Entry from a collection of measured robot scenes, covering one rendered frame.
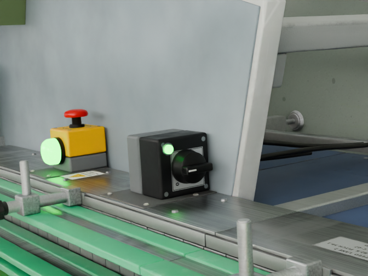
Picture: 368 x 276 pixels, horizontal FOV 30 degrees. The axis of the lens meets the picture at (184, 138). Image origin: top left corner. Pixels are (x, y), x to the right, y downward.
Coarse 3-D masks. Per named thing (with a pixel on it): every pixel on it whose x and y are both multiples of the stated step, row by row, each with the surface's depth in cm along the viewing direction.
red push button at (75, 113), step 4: (68, 112) 114; (72, 112) 114; (76, 112) 113; (80, 112) 114; (84, 112) 114; (64, 116) 115; (68, 116) 114; (72, 116) 113; (76, 116) 113; (80, 116) 114; (84, 116) 114; (72, 120) 115; (76, 120) 115; (80, 120) 115; (72, 124) 115; (76, 124) 115
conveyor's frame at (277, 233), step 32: (0, 160) 130; (32, 160) 128; (96, 192) 96; (160, 224) 80; (192, 224) 76; (224, 224) 75; (256, 224) 74; (288, 224) 74; (320, 224) 73; (352, 224) 72; (256, 256) 67; (288, 256) 63; (320, 256) 62; (352, 256) 62
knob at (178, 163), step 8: (184, 152) 88; (192, 152) 88; (176, 160) 88; (184, 160) 87; (192, 160) 88; (200, 160) 88; (176, 168) 88; (184, 168) 86; (192, 168) 86; (200, 168) 87; (208, 168) 88; (176, 176) 88; (184, 176) 87; (192, 176) 88; (200, 176) 89
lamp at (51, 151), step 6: (54, 138) 113; (42, 144) 113; (48, 144) 112; (54, 144) 112; (60, 144) 112; (42, 150) 113; (48, 150) 111; (54, 150) 111; (60, 150) 112; (42, 156) 113; (48, 156) 112; (54, 156) 111; (60, 156) 112; (48, 162) 112; (54, 162) 112; (60, 162) 113
